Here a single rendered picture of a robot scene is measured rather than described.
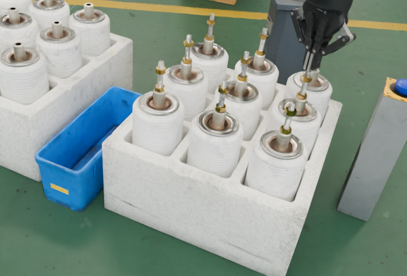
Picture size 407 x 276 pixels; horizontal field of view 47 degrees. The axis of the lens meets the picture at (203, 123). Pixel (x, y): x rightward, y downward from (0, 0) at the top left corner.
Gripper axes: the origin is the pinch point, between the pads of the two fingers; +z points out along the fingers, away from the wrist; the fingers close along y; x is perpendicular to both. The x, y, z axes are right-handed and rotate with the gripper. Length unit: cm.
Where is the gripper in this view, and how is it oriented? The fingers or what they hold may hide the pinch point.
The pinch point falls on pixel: (312, 60)
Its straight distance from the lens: 84.6
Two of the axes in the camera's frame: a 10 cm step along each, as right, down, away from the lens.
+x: -7.7, 3.2, -5.5
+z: -1.0, 7.9, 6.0
